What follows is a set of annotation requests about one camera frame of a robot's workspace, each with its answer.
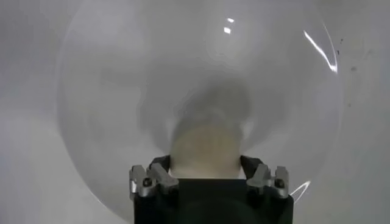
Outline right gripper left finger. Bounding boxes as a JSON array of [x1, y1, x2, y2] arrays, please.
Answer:
[[129, 154, 180, 201]]

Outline white round plate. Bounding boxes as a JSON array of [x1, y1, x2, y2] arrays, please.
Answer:
[[56, 0, 345, 223]]

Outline white steamed baozi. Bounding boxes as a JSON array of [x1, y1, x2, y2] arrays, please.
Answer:
[[169, 123, 244, 180]]

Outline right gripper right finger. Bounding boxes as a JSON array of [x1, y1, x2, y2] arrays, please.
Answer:
[[239, 155, 290, 199]]

